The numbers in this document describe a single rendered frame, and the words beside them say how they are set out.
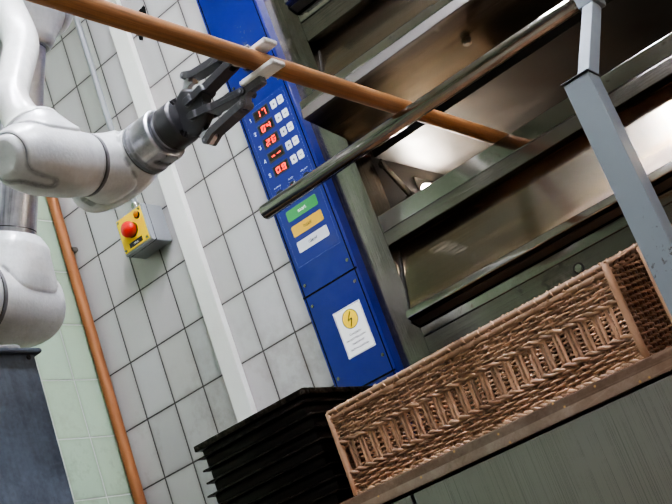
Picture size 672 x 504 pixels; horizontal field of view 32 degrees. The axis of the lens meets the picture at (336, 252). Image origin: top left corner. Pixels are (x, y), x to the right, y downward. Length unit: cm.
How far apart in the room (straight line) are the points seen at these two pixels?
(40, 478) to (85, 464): 93
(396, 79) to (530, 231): 42
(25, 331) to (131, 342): 78
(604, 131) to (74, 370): 172
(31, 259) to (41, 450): 40
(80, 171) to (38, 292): 44
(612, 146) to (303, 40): 123
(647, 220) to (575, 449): 33
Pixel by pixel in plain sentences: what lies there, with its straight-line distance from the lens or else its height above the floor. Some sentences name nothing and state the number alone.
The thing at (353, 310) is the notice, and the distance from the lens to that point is 246.
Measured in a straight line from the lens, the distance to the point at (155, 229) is 283.
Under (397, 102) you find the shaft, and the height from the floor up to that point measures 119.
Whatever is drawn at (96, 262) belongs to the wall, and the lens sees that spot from 305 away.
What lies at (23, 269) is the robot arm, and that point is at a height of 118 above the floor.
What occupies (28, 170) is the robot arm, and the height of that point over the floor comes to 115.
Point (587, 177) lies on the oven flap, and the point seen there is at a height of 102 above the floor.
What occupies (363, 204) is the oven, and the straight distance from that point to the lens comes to 250.
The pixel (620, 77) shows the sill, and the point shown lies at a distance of 226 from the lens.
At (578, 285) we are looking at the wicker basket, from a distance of 169.
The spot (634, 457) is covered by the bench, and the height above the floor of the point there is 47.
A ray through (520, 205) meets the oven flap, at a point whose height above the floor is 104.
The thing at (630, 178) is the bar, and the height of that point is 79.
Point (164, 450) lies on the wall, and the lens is 287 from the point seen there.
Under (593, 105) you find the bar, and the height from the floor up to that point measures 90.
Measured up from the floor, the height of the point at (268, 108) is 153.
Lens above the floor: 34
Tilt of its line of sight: 19 degrees up
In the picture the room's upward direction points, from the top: 21 degrees counter-clockwise
